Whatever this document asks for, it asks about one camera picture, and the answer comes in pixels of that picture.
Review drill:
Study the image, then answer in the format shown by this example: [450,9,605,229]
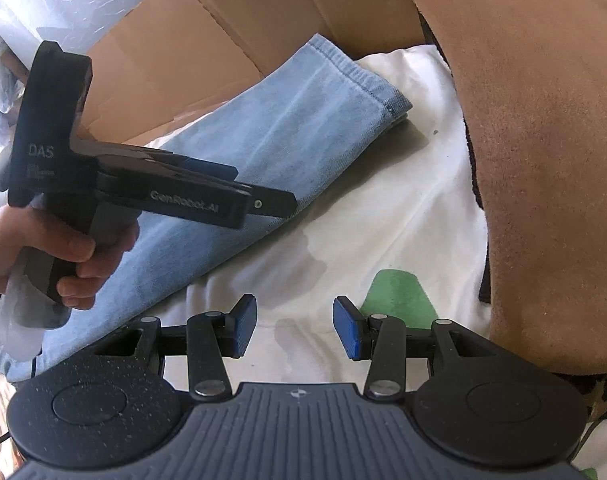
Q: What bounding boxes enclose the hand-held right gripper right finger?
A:
[333,296,504,401]

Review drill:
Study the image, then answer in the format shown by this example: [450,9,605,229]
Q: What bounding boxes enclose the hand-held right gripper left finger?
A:
[93,294,259,401]

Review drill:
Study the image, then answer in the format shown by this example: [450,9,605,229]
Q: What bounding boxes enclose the blue denim pants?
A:
[0,34,414,383]

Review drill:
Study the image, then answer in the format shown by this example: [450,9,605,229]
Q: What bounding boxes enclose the person's left hand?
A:
[0,204,140,312]

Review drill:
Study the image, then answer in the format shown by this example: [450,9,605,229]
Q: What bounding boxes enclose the brown folded garment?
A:
[404,0,607,376]

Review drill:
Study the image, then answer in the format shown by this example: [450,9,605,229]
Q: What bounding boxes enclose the flattened cardboard sheet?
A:
[83,0,427,146]

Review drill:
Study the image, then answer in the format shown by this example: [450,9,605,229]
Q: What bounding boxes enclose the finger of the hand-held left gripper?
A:
[96,142,256,200]
[242,185,298,222]

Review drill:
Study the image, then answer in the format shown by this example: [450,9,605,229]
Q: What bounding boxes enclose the cream bear printed blanket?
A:
[0,44,607,480]

